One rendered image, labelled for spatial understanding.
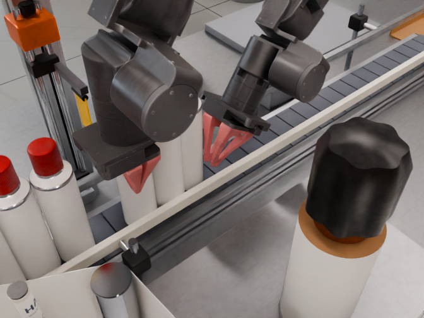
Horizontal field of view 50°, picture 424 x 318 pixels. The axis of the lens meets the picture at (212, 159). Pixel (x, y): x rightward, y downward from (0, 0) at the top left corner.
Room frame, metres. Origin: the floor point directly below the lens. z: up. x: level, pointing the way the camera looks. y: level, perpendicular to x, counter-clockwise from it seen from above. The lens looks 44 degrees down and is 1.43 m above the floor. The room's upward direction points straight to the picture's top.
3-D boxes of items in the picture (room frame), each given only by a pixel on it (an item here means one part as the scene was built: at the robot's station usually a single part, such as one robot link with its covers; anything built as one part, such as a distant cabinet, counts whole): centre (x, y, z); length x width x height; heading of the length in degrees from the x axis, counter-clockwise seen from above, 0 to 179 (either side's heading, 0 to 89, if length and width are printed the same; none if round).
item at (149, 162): (0.38, 0.10, 1.05); 0.07 x 0.07 x 0.09; 39
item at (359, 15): (0.91, -0.33, 0.91); 0.07 x 0.03 x 0.17; 39
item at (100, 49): (0.38, 0.09, 1.19); 0.07 x 0.06 x 0.07; 39
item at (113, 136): (0.39, 0.10, 1.13); 0.10 x 0.07 x 0.07; 129
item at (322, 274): (0.29, -0.13, 1.03); 0.09 x 0.09 x 0.30
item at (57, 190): (0.38, 0.19, 0.98); 0.05 x 0.05 x 0.20
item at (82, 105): (0.44, 0.15, 1.09); 0.03 x 0.01 x 0.06; 39
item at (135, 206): (0.44, 0.11, 0.98); 0.05 x 0.05 x 0.20
